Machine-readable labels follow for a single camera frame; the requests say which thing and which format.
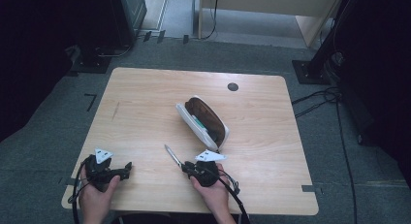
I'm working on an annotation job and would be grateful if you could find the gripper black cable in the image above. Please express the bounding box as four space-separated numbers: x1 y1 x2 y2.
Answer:
216 170 252 224
71 156 91 224

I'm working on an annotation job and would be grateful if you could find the person's right hand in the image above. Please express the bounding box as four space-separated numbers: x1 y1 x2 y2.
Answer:
189 163 233 215

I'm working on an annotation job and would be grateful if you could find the black metal stand square base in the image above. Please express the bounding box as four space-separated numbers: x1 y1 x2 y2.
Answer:
292 0 355 86

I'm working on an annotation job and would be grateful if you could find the silver pen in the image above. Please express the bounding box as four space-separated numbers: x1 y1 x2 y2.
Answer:
163 144 184 169

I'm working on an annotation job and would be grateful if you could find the person's left hand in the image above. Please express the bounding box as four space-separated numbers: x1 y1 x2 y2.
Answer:
78 167 121 216

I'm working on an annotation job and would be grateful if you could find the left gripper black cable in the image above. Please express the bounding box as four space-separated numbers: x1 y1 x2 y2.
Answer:
71 156 91 224

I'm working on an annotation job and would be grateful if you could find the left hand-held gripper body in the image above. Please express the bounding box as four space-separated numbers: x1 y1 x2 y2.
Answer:
84 148 126 193

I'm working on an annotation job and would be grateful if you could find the long black floor cable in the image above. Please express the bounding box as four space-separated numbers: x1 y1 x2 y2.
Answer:
334 100 359 224

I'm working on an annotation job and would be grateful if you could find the dark tape strip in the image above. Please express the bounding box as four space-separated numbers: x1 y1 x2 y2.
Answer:
300 184 325 196
57 176 77 186

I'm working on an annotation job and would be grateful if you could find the black floor cable bundle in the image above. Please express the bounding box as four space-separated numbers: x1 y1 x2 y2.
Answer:
291 86 342 119

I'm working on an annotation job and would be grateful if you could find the light wooden furniture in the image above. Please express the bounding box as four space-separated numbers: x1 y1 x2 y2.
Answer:
197 0 345 49

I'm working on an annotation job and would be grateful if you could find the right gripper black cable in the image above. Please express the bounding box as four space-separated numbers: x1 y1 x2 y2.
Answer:
216 170 252 224

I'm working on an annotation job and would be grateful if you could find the dark curtain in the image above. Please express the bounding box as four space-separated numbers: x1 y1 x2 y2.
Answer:
335 0 411 190
0 0 78 143

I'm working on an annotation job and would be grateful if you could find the white pencil case brown lining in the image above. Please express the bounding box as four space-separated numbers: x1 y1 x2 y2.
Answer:
174 94 231 153

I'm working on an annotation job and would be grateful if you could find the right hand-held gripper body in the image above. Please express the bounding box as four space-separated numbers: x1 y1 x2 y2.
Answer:
191 148 228 188

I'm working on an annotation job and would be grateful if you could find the hanging black cable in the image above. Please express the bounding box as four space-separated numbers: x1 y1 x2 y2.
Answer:
200 0 220 41

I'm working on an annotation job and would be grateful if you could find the black cabinet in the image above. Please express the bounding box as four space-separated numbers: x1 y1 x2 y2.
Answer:
108 0 148 48

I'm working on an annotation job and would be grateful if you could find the black stand flat base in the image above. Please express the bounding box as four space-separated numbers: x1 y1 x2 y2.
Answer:
69 44 113 75

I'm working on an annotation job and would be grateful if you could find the person's dark clothing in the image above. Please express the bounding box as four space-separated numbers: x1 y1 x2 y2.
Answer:
110 211 227 224

